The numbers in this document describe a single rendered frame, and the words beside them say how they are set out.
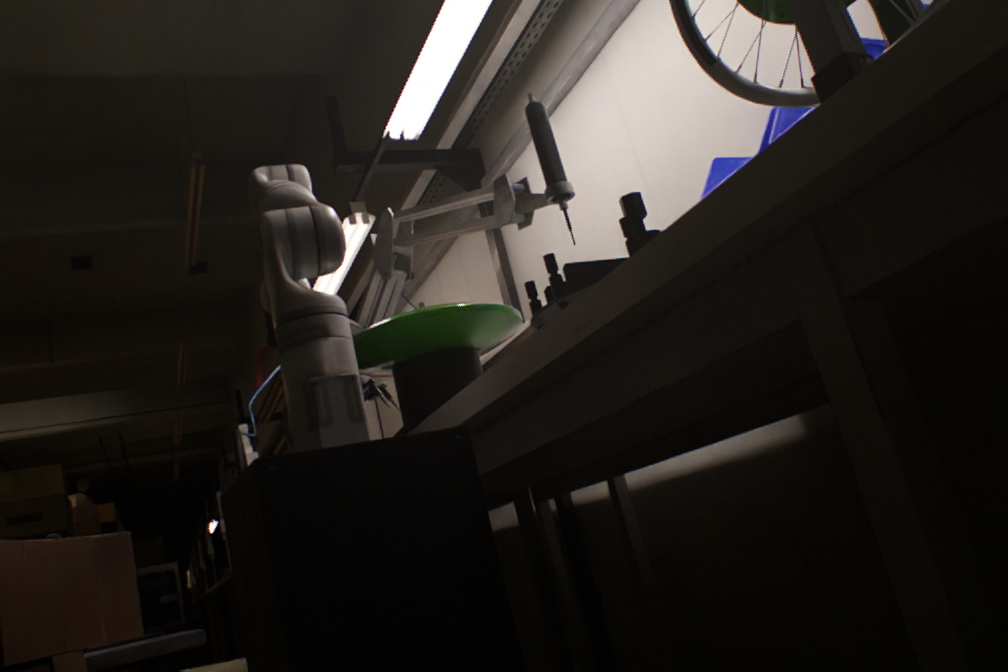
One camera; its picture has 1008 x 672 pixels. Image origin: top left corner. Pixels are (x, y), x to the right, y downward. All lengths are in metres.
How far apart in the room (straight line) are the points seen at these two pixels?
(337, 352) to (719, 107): 1.33
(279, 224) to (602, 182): 1.58
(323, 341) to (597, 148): 1.65
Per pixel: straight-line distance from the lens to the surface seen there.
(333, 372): 0.95
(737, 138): 1.99
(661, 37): 2.24
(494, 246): 3.04
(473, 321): 1.21
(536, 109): 1.43
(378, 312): 1.75
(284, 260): 1.00
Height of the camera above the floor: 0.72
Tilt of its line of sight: 17 degrees up
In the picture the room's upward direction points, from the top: 14 degrees counter-clockwise
